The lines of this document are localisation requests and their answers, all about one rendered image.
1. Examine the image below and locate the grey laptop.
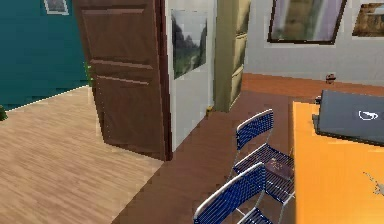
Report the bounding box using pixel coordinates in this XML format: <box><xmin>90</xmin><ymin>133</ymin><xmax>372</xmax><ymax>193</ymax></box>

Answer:
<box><xmin>312</xmin><ymin>89</ymin><xmax>384</xmax><ymax>148</ymax></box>

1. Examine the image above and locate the brown wooden room door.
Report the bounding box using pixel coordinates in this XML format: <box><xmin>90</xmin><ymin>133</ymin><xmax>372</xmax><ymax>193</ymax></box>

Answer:
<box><xmin>72</xmin><ymin>0</ymin><xmax>174</xmax><ymax>162</ymax></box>

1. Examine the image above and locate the dark landscape wall picture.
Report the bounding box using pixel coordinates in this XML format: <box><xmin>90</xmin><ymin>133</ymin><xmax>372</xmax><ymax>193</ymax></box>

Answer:
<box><xmin>170</xmin><ymin>9</ymin><xmax>208</xmax><ymax>80</ymax></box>

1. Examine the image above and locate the dark purple book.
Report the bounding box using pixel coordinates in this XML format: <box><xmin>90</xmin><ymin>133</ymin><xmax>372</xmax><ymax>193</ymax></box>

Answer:
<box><xmin>264</xmin><ymin>157</ymin><xmax>295</xmax><ymax>181</ymax></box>

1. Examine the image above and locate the small white framed picture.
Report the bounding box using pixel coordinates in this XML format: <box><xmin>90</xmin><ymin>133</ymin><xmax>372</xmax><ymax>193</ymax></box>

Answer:
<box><xmin>43</xmin><ymin>0</ymin><xmax>70</xmax><ymax>16</ymax></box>

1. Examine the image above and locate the brown landscape wall picture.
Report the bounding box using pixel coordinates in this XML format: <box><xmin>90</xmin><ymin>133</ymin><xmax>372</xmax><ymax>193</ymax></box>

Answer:
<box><xmin>352</xmin><ymin>2</ymin><xmax>384</xmax><ymax>38</ymax></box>

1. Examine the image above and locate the blue mesh folding chair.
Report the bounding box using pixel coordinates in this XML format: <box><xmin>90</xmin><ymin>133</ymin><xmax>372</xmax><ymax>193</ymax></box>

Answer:
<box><xmin>227</xmin><ymin>108</ymin><xmax>296</xmax><ymax>205</ymax></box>
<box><xmin>193</xmin><ymin>161</ymin><xmax>275</xmax><ymax>224</ymax></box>

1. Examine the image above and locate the orange table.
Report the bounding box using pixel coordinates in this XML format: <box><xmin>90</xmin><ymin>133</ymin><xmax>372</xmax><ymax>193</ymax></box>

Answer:
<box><xmin>292</xmin><ymin>100</ymin><xmax>384</xmax><ymax>224</ymax></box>

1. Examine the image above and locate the dark framed wall picture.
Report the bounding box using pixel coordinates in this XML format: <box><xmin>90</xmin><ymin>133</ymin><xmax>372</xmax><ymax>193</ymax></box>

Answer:
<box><xmin>267</xmin><ymin>0</ymin><xmax>348</xmax><ymax>45</ymax></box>

